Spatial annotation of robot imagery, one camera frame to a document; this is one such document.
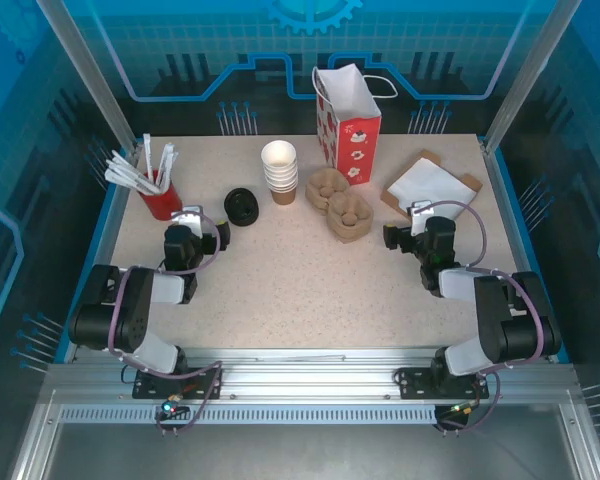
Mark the red white paper bag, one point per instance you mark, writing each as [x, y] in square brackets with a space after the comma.
[360, 145]

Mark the white paper cup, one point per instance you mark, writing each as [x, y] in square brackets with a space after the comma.
[279, 152]
[282, 183]
[281, 177]
[281, 171]

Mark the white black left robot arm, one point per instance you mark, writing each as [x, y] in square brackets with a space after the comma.
[105, 320]

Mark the red straw holder cup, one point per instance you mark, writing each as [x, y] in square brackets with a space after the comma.
[162, 205]

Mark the white paper napkin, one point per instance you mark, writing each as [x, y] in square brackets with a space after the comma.
[430, 180]

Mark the brown cardboard napkin tray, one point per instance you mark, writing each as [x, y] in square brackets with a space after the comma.
[470, 181]

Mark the small LED circuit board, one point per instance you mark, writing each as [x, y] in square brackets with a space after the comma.
[462, 409]
[172, 407]

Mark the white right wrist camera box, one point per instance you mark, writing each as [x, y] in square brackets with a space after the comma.
[420, 220]

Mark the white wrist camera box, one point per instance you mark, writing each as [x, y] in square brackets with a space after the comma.
[420, 220]
[187, 217]

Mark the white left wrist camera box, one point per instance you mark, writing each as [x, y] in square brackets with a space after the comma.
[187, 217]

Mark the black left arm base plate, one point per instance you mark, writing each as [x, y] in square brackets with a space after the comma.
[205, 382]

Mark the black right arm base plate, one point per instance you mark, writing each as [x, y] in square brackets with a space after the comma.
[415, 382]

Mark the aluminium mounting rail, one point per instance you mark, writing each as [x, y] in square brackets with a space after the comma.
[305, 380]

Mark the aluminium frame post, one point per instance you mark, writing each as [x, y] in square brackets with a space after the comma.
[87, 65]
[530, 70]

